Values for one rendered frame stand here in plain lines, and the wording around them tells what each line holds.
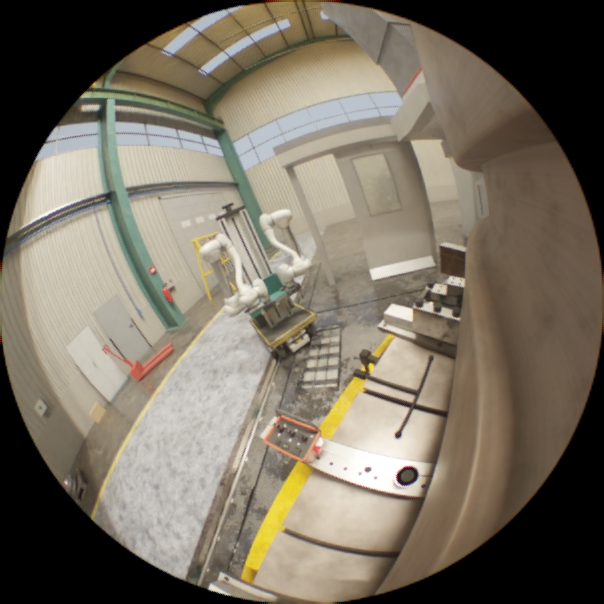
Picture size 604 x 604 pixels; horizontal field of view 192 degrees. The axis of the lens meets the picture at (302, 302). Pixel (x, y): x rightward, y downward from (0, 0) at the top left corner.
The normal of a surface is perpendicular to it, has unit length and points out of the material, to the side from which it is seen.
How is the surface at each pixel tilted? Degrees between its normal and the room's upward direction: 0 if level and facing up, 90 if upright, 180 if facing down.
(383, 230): 90
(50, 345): 90
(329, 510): 0
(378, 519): 0
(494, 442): 11
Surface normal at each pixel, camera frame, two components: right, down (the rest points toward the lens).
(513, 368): -0.70, -0.71
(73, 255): 0.92, -0.21
